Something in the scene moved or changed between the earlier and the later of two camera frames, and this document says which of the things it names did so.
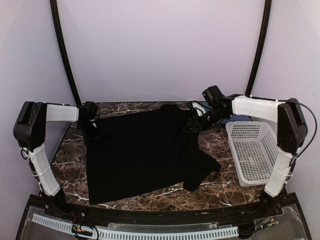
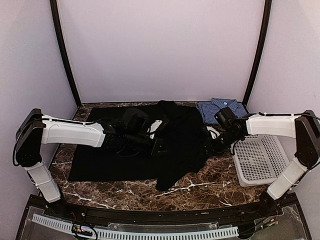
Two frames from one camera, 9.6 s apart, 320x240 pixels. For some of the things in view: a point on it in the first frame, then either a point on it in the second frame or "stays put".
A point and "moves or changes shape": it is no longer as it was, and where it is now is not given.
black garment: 144,151 moves or changes shape
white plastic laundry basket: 253,148 stays put
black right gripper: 191,120 -> 213,150
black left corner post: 54,8 stays put
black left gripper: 100,132 -> 158,143
